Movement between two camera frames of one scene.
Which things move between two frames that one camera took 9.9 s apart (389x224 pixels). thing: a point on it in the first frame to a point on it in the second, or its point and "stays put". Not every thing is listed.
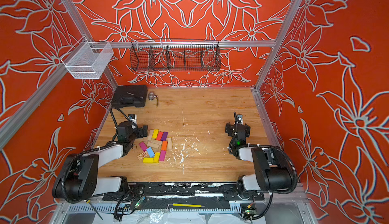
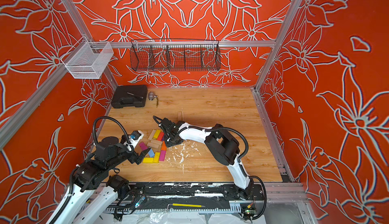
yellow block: x=148 y=160 stays put
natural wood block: x=151 y=134 stays put
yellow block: x=155 y=134 stays put
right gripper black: x=232 y=129 to x=169 y=141
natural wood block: x=153 y=145 stays put
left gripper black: x=139 y=132 to x=134 y=157
